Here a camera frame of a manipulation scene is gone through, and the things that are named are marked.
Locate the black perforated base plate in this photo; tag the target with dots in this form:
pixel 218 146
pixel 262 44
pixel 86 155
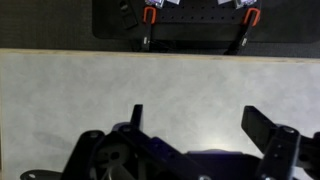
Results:
pixel 200 20

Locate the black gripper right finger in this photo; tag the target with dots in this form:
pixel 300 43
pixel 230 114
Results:
pixel 280 146

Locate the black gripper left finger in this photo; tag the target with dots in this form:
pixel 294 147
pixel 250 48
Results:
pixel 150 150

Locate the small black block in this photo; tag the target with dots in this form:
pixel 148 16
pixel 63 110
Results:
pixel 127 15

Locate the orange black bar clamp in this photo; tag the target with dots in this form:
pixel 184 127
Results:
pixel 148 23
pixel 246 28

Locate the silver metal bracket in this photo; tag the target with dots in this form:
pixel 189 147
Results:
pixel 156 2
pixel 238 2

